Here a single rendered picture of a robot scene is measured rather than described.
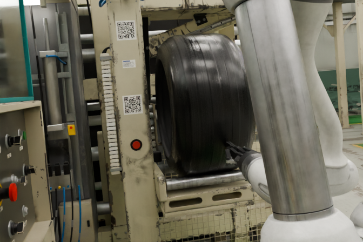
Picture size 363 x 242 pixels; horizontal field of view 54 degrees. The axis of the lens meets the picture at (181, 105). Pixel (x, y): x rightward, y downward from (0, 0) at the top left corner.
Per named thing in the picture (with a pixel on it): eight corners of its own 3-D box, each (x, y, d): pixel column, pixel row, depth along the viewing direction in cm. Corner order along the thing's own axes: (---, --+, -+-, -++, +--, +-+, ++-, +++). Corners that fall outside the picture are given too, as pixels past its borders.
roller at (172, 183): (162, 177, 138) (161, 181, 142) (164, 189, 136) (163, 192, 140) (248, 166, 145) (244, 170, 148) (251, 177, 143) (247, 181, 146)
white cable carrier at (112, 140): (111, 174, 141) (99, 53, 139) (111, 172, 146) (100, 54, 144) (122, 173, 142) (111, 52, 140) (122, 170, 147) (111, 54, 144)
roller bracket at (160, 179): (160, 203, 133) (158, 177, 132) (148, 178, 172) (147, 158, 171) (168, 202, 133) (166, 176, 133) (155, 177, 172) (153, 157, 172)
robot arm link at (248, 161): (246, 159, 100) (239, 153, 105) (247, 190, 101) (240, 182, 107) (277, 155, 101) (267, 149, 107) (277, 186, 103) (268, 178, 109)
